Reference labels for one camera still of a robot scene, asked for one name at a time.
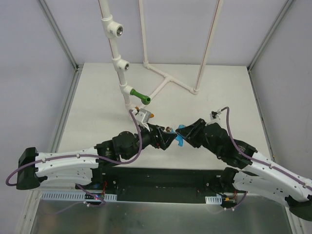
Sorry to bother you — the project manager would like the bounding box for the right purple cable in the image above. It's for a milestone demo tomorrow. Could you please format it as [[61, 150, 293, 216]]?
[[218, 106, 312, 188]]

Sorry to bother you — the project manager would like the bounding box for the left aluminium frame post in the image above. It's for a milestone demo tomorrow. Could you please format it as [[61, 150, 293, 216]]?
[[36, 0, 82, 71]]

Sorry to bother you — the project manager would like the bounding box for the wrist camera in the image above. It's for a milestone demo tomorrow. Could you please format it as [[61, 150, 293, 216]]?
[[206, 109, 222, 126], [135, 108, 152, 131]]

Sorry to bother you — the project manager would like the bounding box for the green water faucet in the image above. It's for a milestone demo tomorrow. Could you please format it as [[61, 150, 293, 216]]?
[[130, 89, 151, 105]]

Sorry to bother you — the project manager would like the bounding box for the blue water faucet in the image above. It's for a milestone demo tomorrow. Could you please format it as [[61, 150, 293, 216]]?
[[165, 126, 184, 147]]

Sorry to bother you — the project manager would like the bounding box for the right white cable duct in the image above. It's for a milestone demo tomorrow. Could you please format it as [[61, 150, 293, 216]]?
[[205, 195, 222, 205]]

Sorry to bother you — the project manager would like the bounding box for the aluminium frame post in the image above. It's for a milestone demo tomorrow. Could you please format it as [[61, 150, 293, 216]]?
[[36, 0, 82, 71], [247, 0, 295, 73]]

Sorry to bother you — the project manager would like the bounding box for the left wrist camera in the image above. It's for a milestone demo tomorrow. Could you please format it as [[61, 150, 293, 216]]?
[[135, 108, 152, 131]]

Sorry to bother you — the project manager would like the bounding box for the right aluminium frame post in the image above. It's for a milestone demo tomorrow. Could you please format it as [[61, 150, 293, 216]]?
[[247, 0, 295, 73]]

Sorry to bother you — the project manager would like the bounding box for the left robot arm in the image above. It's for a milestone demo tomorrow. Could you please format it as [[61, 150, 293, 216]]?
[[15, 124, 177, 190]]

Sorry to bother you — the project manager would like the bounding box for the left white cable duct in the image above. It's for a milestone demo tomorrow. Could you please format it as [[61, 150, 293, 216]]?
[[41, 191, 117, 202]]

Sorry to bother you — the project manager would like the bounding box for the white PVC pipe stand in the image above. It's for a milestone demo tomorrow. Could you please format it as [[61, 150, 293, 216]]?
[[97, 0, 224, 117]]

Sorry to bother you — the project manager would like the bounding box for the orange water faucet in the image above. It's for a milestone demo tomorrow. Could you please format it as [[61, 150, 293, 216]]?
[[135, 107, 154, 118]]

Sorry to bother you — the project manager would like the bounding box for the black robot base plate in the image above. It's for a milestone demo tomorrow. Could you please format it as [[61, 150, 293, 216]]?
[[83, 166, 240, 204]]

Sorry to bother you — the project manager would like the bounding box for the white cable duct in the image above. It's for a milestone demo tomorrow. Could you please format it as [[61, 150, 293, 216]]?
[[205, 195, 222, 205], [41, 191, 117, 202]]

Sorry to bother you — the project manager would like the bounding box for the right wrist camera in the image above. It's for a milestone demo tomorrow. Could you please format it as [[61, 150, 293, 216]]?
[[206, 109, 222, 126]]

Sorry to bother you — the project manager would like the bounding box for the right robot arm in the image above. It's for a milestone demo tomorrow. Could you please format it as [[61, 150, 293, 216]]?
[[176, 118, 312, 221]]

